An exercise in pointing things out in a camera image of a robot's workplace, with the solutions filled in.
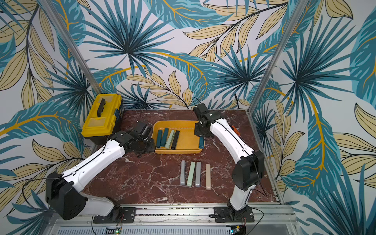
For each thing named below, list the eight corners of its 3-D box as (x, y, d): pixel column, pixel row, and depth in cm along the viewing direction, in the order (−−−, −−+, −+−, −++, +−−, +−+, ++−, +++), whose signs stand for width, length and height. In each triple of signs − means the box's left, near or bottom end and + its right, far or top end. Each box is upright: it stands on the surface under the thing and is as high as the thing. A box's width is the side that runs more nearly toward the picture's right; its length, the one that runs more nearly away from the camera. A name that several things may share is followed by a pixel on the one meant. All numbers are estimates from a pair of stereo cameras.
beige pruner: (205, 189, 83) (206, 188, 81) (205, 165, 92) (206, 163, 90) (210, 190, 83) (211, 188, 81) (210, 165, 92) (210, 164, 90)
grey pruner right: (195, 186, 84) (195, 185, 82) (195, 163, 93) (196, 161, 91) (200, 187, 84) (200, 185, 82) (200, 163, 93) (201, 161, 91)
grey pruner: (180, 184, 85) (179, 183, 83) (180, 162, 93) (180, 160, 91) (185, 184, 85) (185, 183, 83) (185, 162, 93) (185, 160, 91)
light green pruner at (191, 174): (186, 185, 84) (186, 184, 82) (190, 163, 93) (190, 161, 91) (191, 186, 84) (191, 185, 82) (195, 163, 93) (195, 161, 90)
